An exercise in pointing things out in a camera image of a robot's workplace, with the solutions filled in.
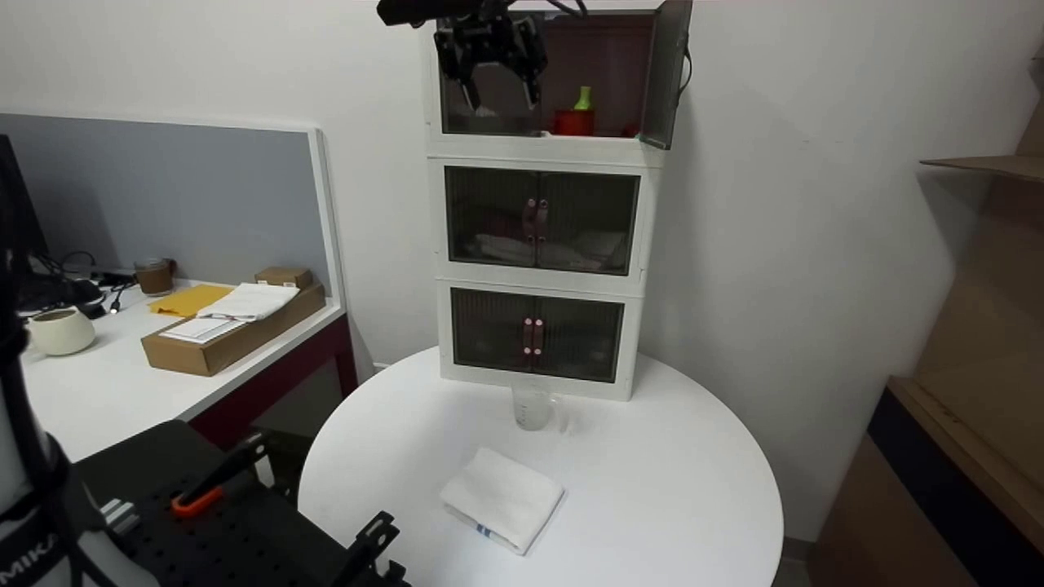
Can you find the shallow cardboard tray with papers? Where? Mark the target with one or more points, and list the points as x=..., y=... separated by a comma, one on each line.
x=237, y=323

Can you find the orange black clamp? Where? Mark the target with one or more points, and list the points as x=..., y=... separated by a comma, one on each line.
x=245, y=465
x=363, y=554

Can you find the red bowl with green item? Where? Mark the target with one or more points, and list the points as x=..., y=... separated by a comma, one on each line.
x=577, y=118

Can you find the grey desk partition panel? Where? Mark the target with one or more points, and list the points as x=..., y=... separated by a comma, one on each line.
x=218, y=195

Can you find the white three-compartment cabinet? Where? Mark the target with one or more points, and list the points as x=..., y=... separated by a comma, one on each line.
x=544, y=239

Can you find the right orange black clamp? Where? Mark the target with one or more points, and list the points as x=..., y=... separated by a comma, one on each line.
x=363, y=554

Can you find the round white table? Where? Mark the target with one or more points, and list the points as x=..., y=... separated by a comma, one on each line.
x=661, y=490

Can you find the white round container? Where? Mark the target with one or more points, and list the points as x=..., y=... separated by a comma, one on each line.
x=61, y=329

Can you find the black perforated mounting board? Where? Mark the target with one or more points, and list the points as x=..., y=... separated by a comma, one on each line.
x=253, y=536

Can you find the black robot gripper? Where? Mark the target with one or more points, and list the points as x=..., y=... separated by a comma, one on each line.
x=503, y=41

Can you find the yellow envelope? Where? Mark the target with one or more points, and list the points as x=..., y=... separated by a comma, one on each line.
x=187, y=300

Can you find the wooden shelf unit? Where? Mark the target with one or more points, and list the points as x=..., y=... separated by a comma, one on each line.
x=948, y=480

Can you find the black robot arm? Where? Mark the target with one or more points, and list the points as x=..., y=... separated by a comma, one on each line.
x=442, y=11

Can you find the white folded cloth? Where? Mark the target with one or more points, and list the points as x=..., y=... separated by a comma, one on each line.
x=503, y=496

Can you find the clear plastic cup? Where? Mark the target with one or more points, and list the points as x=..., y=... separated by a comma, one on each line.
x=532, y=407

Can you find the white side desk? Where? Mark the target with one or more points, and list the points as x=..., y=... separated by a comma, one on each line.
x=112, y=393

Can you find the left orange black clamp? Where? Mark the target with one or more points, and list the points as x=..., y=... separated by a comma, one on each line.
x=245, y=465

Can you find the small brown box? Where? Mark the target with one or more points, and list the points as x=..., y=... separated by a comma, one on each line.
x=155, y=276

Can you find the smoked top compartment door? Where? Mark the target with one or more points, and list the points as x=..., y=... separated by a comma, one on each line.
x=668, y=74

